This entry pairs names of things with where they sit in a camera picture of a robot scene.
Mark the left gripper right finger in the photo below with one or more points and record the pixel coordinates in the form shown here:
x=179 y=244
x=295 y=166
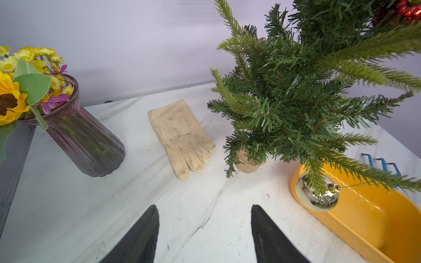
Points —
x=270 y=243

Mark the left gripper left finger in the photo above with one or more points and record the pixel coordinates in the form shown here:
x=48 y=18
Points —
x=139 y=244

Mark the silver ornament ball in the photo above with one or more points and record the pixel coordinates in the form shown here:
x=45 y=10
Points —
x=309 y=197

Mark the red faceted ornament ball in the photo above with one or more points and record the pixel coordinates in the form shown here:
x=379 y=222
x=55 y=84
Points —
x=404 y=11

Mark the small green christmas tree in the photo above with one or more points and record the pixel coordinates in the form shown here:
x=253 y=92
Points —
x=315 y=70

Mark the beige cloth on table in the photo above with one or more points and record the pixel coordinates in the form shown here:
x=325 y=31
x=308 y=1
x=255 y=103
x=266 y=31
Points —
x=187 y=144

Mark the dark glass vase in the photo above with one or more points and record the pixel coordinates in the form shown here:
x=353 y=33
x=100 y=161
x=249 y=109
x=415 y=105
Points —
x=94 y=149

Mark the yellow plastic tray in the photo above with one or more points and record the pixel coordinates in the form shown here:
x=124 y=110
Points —
x=384 y=226

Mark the blue yellow toy rake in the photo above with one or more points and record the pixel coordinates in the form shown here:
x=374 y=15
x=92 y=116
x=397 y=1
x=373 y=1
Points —
x=385 y=165

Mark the sunflower bouquet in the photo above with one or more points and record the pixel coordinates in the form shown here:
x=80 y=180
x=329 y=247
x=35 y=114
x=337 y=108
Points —
x=34 y=85

